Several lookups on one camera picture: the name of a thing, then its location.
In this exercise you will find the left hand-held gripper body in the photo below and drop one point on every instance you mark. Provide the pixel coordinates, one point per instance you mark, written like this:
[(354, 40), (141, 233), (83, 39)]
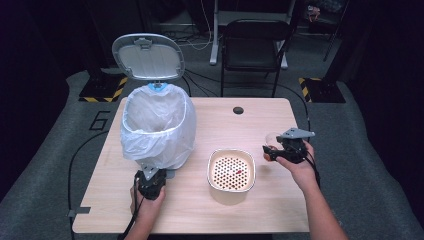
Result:
[(151, 185)]

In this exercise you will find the white strainer basin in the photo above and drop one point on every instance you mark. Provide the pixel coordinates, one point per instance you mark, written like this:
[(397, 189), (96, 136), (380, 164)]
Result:
[(213, 158)]

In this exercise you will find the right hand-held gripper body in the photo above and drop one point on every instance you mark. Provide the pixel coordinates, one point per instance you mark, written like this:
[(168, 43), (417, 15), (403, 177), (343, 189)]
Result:
[(295, 150)]

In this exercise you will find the person's left hand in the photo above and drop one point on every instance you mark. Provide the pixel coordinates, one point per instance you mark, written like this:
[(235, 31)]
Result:
[(148, 210)]

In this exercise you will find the grey tape strip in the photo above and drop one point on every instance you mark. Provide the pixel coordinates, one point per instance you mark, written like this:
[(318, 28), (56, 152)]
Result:
[(80, 210)]

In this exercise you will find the person's right hand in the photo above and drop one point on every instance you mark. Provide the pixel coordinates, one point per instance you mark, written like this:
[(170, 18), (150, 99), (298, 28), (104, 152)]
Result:
[(300, 173)]

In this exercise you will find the white plastic trash bag liner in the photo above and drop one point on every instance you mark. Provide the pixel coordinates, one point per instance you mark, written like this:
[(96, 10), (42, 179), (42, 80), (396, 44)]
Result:
[(160, 146)]

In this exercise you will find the black yellow striped stand base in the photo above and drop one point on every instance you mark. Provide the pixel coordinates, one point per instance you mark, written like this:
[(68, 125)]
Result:
[(100, 89), (325, 91)]

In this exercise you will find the white grey pedal trash can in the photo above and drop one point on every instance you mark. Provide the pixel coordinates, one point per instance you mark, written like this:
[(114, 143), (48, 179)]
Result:
[(148, 60)]

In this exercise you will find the black folding chair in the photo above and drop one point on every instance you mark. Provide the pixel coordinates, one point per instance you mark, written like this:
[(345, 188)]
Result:
[(255, 30)]

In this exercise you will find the white metal desk frame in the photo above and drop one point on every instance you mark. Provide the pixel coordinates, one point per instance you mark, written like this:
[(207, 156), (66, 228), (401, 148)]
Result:
[(214, 50)]

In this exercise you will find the small red food scrap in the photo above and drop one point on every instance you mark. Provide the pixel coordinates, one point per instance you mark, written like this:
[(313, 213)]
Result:
[(239, 172)]

